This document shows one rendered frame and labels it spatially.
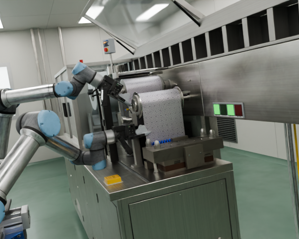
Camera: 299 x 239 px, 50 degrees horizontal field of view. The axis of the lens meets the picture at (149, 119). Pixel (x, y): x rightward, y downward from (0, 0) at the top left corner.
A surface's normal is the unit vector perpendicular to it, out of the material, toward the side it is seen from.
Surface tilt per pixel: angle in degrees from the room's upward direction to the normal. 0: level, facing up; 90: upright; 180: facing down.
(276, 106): 90
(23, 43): 90
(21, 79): 90
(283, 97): 90
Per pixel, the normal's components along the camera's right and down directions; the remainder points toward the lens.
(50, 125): 0.87, -0.15
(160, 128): 0.36, 0.05
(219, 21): -0.93, 0.16
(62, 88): -0.09, 0.12
